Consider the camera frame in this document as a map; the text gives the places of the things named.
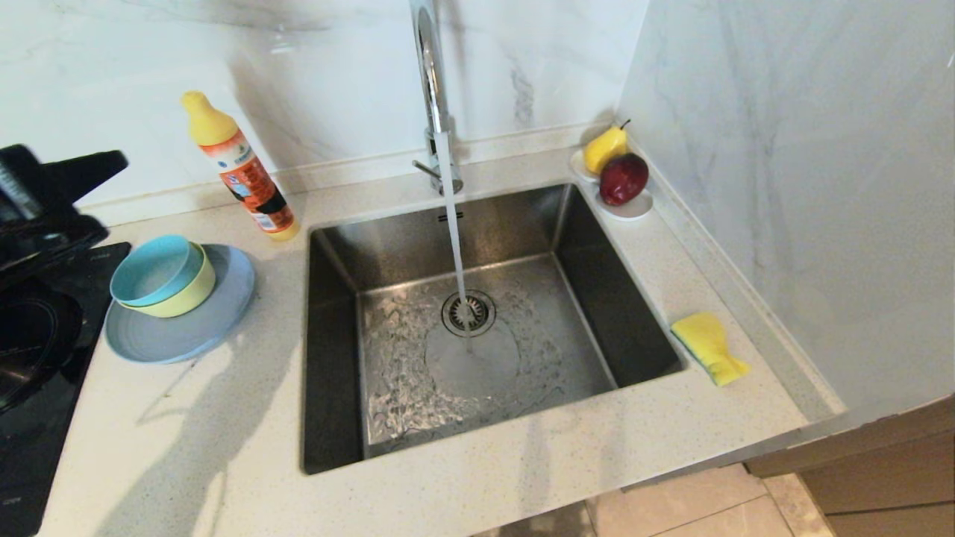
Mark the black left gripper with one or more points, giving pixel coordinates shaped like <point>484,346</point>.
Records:
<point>37,239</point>

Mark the light blue bowl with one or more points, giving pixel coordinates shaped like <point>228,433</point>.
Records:
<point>153,271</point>

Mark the orange dish soap bottle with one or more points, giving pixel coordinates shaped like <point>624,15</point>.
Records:
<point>246,183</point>

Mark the pale yellow bowl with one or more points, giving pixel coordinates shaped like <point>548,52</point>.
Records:
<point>195,295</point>

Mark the blue-grey plate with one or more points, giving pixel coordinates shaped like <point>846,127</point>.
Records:
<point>179,339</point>

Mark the chrome faucet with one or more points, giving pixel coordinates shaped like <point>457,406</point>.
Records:
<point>431,74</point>

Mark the yellow sponge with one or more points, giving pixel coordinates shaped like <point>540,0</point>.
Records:
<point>705,339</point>

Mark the metal sink drain strainer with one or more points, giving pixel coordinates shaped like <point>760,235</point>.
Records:
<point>481,309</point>

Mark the stainless steel sink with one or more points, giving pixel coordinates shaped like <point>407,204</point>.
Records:
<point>597,298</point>

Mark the black induction cooktop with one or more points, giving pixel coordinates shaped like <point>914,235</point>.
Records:
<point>52,447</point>

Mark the running water stream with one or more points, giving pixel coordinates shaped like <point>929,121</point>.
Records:
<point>455,246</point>

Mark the yellow pear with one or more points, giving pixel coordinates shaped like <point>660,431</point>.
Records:
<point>603,151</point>

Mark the dark red apple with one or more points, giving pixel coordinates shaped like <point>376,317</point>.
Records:
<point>623,179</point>

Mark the wooden cabinet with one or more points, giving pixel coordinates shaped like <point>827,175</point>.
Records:
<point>880,477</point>

